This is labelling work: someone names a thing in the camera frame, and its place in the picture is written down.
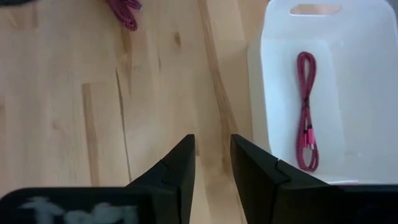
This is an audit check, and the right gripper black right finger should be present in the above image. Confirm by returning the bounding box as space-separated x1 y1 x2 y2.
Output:
230 134 331 224

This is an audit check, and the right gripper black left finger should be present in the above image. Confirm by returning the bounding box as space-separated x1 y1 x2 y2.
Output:
125 134 196 224

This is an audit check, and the magenta braided USB cable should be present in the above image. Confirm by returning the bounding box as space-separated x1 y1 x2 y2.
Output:
105 0 144 32
295 51 320 173

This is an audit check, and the white plastic bin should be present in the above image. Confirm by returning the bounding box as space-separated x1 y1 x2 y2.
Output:
247 0 398 186

